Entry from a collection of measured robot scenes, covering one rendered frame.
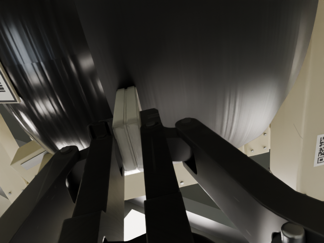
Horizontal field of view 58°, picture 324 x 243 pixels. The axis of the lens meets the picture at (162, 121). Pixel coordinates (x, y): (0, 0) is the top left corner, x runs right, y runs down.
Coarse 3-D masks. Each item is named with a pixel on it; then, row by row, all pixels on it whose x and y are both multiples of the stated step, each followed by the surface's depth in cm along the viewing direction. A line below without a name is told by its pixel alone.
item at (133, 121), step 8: (128, 88) 22; (128, 96) 20; (136, 96) 20; (128, 104) 18; (136, 104) 18; (128, 112) 17; (136, 112) 17; (128, 120) 16; (136, 120) 16; (128, 128) 16; (136, 128) 16; (136, 136) 16; (136, 144) 16; (136, 152) 16; (136, 160) 17
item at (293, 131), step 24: (312, 48) 43; (312, 72) 45; (288, 96) 54; (312, 96) 48; (288, 120) 56; (312, 120) 50; (288, 144) 58; (312, 144) 53; (288, 168) 61; (312, 168) 56; (312, 192) 60
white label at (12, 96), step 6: (0, 66) 20; (0, 72) 21; (0, 78) 21; (6, 78) 21; (0, 84) 21; (6, 84) 21; (12, 84) 21; (0, 90) 22; (6, 90) 21; (12, 90) 21; (0, 96) 22; (6, 96) 22; (12, 96) 22; (18, 96) 22; (0, 102) 22; (6, 102) 22; (12, 102) 22; (18, 102) 22
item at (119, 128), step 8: (120, 96) 20; (120, 104) 19; (120, 112) 17; (120, 120) 16; (112, 128) 16; (120, 128) 16; (120, 136) 16; (128, 136) 16; (120, 144) 16; (128, 144) 16; (120, 152) 16; (128, 152) 16; (128, 160) 17; (128, 168) 17
